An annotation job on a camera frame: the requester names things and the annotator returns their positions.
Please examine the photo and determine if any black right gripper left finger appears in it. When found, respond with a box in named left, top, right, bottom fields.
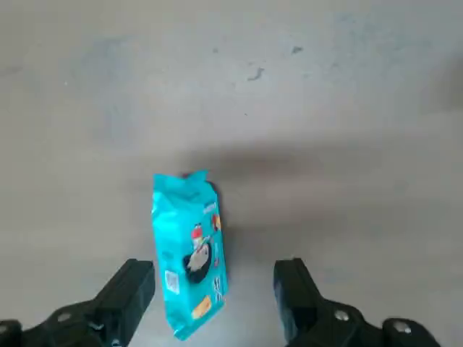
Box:
left=0, top=258, right=157, bottom=347

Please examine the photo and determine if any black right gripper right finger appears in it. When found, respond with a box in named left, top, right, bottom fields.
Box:
left=273, top=257, right=441, bottom=347

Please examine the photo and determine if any teal potato chips packet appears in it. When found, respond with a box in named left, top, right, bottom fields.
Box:
left=150, top=169, right=229, bottom=342

